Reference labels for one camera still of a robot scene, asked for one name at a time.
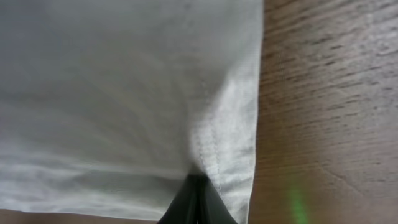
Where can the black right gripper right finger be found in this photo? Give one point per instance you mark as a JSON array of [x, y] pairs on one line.
[[211, 209]]

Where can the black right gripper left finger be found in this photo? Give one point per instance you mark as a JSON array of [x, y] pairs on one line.
[[183, 209]]

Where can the white t-shirt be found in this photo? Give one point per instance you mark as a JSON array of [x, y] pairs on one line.
[[107, 104]]

